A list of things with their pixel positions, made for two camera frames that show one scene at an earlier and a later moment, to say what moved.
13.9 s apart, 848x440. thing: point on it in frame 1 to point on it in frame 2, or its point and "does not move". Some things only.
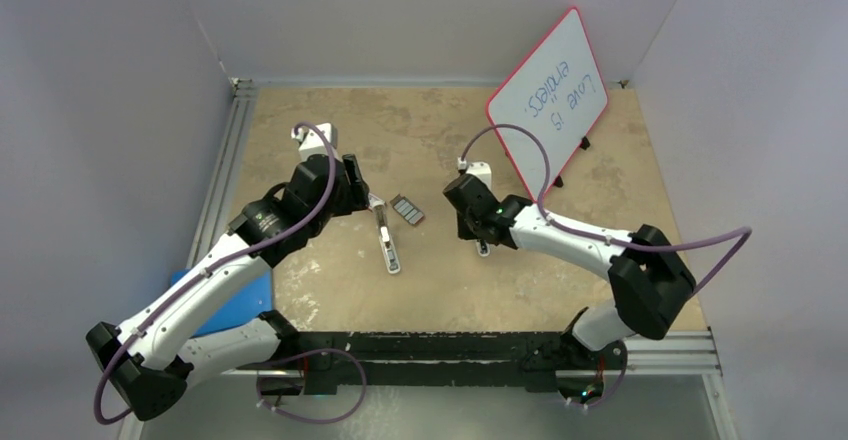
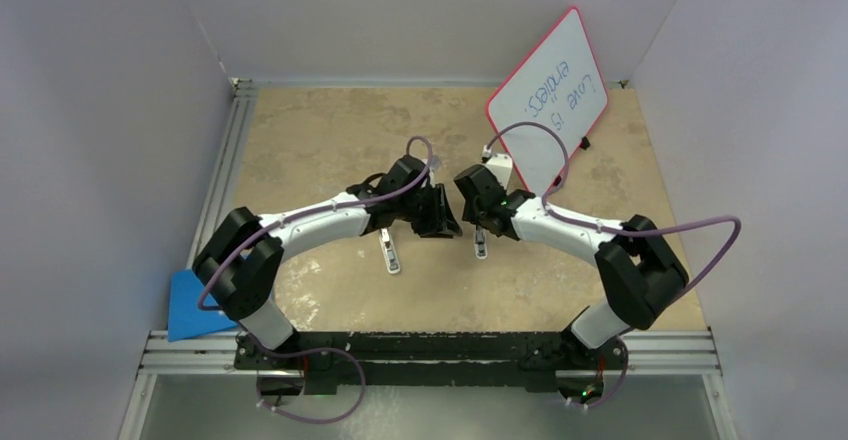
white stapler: (483, 248) does not move
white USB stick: (389, 252) does not move
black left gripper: (354, 189) to (440, 223)
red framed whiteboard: (555, 89) does not move
